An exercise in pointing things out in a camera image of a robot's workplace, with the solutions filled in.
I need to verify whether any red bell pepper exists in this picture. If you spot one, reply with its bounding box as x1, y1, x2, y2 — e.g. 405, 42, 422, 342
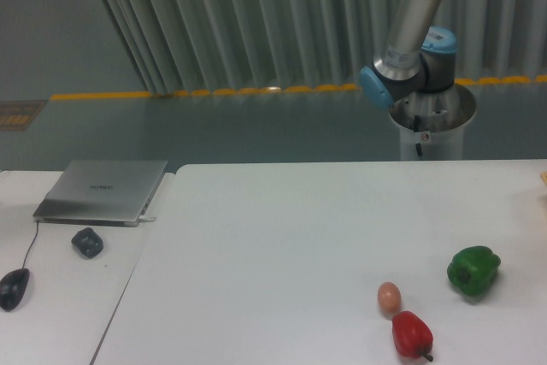
391, 311, 433, 362

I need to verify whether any brown egg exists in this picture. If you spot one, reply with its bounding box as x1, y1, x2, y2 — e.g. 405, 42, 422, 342
377, 282, 402, 314

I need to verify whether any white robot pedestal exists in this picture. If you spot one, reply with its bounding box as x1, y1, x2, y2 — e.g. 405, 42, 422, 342
389, 84, 477, 161

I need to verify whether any green bell pepper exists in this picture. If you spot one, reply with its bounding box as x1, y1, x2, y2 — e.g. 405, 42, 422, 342
447, 245, 501, 297

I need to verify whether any black computer mouse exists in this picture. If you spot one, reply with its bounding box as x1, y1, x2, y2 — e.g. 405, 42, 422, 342
0, 268, 30, 312

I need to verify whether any silver closed laptop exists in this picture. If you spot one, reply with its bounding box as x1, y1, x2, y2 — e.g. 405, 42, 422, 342
33, 160, 168, 227

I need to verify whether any white usb dongle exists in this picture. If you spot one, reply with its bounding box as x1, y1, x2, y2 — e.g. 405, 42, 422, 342
139, 215, 157, 223

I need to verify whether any black mouse cable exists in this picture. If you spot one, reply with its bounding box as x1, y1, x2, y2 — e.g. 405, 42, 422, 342
21, 220, 40, 271

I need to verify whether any black pedestal cable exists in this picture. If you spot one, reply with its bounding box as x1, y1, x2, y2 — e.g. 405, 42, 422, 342
412, 114, 424, 160

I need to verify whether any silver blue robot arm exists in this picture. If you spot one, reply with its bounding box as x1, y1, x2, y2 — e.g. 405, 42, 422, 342
360, 0, 457, 108

